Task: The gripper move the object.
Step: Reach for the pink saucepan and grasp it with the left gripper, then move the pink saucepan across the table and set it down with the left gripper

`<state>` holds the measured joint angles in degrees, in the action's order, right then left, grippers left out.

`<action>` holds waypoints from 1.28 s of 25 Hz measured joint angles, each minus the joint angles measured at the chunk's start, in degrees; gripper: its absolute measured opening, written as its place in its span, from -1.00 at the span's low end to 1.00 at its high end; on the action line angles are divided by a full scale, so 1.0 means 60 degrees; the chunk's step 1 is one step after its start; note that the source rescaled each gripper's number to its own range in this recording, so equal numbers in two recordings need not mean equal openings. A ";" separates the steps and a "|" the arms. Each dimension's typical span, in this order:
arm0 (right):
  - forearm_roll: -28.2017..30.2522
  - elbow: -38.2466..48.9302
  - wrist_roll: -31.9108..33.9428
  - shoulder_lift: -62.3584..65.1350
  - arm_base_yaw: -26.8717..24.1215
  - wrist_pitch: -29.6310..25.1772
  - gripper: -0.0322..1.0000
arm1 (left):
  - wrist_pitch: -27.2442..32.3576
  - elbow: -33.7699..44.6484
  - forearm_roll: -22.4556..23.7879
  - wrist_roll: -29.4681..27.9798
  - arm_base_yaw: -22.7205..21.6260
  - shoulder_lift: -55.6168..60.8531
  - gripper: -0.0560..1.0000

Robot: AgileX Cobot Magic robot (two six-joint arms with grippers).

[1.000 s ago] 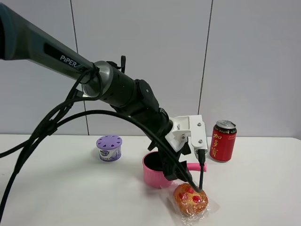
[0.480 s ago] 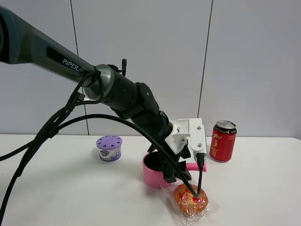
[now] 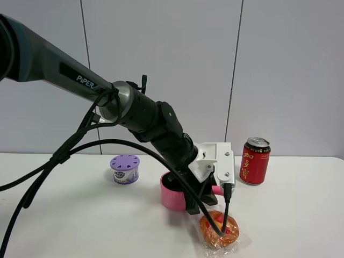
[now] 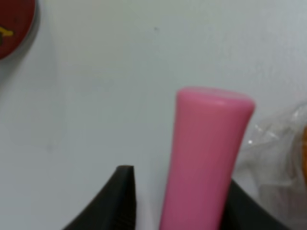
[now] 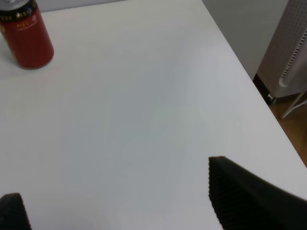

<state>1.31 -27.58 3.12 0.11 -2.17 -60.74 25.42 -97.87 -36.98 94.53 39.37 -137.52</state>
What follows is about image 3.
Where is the red drink can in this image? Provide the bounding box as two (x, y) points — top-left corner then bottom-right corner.
(239, 137), (271, 185)

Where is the wrapped fruit pastry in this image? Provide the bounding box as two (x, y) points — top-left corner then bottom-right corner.
(188, 210), (252, 257)

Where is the black camera cable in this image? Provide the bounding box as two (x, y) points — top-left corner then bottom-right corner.
(0, 138), (233, 238)

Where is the pink toy pot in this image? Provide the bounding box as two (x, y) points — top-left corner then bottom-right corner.
(160, 172), (223, 211)

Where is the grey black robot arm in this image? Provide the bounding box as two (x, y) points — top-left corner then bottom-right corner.
(1, 15), (218, 206)

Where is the purple air freshener jar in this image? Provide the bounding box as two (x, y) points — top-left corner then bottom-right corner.
(110, 154), (140, 185)

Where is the black cable bundle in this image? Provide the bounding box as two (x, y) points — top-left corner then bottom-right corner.
(21, 85), (121, 209)

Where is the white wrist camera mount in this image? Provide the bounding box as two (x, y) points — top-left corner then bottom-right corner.
(188, 142), (235, 192)

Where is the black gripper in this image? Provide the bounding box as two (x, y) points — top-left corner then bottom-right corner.
(180, 171), (218, 215)

